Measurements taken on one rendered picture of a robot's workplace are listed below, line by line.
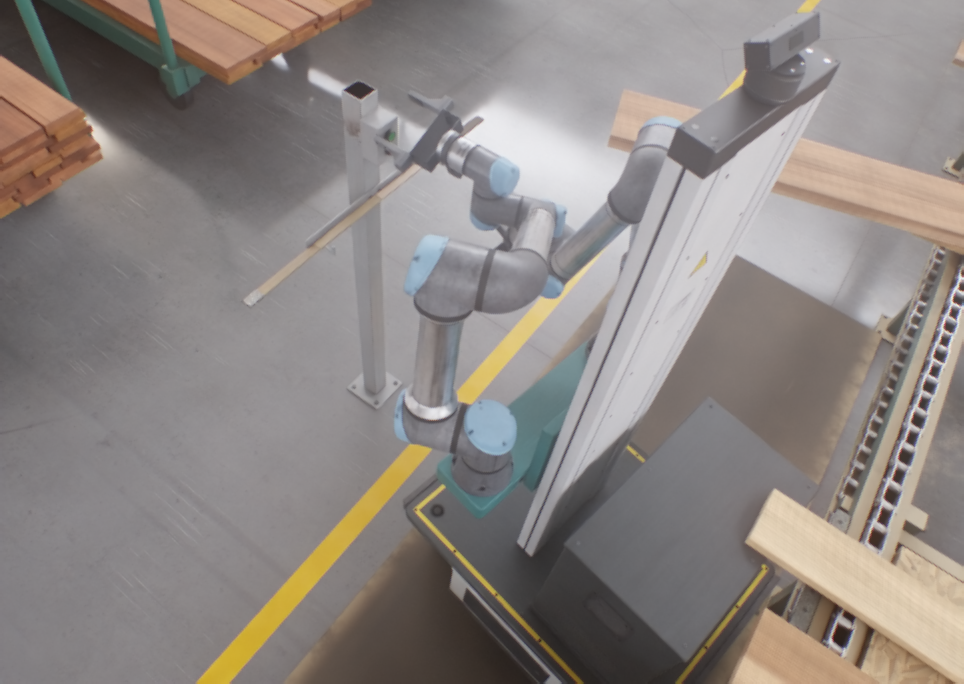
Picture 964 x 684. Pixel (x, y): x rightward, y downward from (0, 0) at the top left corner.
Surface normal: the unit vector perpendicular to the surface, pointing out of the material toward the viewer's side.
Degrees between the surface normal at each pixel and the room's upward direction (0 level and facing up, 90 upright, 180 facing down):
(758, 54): 90
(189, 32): 0
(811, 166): 0
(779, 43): 61
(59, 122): 90
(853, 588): 0
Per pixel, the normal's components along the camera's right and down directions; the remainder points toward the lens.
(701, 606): 0.11, -0.58
